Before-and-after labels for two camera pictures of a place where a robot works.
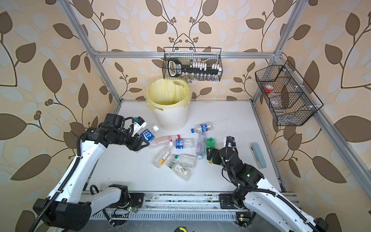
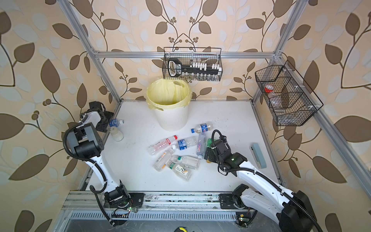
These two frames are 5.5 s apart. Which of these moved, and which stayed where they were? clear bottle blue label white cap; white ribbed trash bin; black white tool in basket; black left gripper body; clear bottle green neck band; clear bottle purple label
Moved: clear bottle blue label white cap; black left gripper body
Stayed: black white tool in basket; white ribbed trash bin; clear bottle green neck band; clear bottle purple label
